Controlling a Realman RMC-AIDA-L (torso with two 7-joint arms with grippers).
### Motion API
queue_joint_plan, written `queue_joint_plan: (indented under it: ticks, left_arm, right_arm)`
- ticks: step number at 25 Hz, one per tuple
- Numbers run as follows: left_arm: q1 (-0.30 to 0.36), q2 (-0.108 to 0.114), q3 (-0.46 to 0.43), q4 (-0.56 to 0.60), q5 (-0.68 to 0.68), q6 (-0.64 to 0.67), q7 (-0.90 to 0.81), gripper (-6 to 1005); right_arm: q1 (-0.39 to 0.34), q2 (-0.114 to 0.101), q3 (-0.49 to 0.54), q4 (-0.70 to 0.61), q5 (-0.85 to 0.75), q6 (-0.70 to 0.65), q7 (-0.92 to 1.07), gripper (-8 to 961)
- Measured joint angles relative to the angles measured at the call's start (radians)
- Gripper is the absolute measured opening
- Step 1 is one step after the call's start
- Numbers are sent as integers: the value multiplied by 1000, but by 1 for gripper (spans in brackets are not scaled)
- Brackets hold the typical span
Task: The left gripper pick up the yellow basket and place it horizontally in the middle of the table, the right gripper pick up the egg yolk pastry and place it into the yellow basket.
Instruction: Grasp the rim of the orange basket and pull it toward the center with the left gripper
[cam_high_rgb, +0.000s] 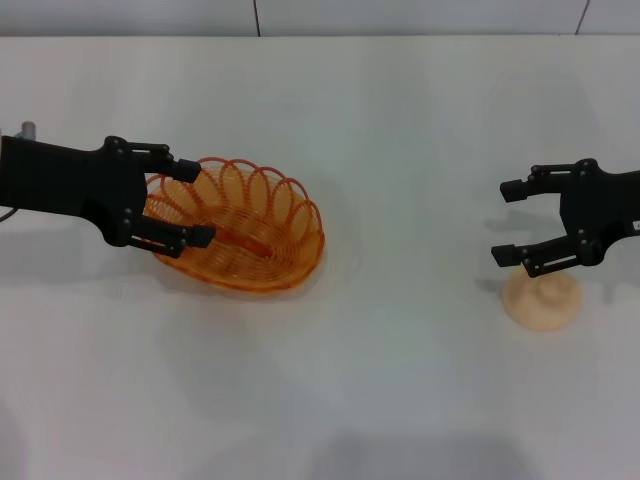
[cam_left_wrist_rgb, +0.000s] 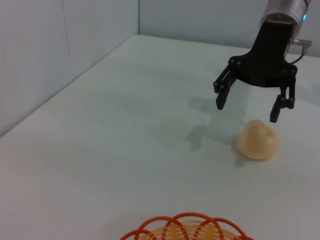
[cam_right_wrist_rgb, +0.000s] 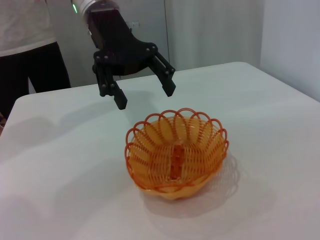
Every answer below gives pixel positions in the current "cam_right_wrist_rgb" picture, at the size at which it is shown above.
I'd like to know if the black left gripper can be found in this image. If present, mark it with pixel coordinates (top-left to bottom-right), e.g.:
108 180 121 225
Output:
87 8 177 110

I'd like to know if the orange plastic woven basket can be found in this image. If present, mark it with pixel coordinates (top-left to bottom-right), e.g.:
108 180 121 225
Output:
124 107 230 202

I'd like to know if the person in white shirt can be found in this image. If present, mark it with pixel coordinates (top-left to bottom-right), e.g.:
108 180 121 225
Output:
0 0 73 117

